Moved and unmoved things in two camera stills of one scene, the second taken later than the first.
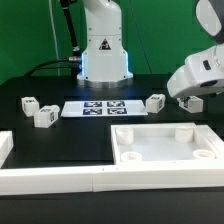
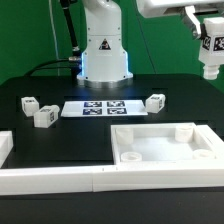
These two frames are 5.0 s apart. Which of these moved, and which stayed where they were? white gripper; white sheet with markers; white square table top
Moved: white gripper
Stayed: white sheet with markers; white square table top
